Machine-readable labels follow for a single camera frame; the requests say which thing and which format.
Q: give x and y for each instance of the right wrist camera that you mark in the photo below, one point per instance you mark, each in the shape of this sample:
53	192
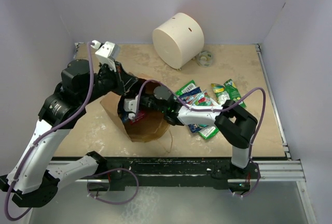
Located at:
131	107

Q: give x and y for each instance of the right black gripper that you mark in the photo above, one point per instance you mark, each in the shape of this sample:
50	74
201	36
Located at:
140	97

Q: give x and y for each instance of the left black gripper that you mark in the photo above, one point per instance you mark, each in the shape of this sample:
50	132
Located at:
123	83

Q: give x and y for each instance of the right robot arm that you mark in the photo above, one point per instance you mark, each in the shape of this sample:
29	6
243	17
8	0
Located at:
235	123

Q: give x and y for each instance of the blue snack packet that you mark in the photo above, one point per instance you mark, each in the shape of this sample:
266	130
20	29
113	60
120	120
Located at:
124	118

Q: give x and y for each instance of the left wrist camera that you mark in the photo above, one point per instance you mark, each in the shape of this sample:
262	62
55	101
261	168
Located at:
106	53

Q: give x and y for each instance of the clear tape roll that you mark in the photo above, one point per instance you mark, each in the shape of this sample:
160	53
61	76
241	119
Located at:
204	59

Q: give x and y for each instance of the small yellow green snack packet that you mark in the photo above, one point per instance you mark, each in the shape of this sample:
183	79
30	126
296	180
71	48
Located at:
220	92

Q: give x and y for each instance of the brown paper bag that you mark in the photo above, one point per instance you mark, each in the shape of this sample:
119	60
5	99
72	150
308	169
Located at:
148	137

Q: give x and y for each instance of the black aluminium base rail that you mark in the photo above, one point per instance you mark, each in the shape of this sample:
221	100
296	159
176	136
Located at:
212	172

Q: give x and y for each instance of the blue salt vinegar chips bag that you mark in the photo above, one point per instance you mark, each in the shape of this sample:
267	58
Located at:
194	128

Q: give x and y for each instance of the large green chips bag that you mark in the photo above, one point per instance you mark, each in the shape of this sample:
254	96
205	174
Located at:
209	131

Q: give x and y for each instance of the white cylindrical container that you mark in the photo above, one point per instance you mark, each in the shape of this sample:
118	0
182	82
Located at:
178	40

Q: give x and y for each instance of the teal snack packet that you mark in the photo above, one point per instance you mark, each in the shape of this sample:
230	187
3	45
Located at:
199	99

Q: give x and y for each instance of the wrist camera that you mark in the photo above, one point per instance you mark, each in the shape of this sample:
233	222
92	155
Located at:
131	107
106	53

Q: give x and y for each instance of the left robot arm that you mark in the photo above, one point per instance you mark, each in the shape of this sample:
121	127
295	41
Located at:
32	184

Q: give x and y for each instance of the red snack packet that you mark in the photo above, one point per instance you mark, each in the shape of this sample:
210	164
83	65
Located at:
139	116

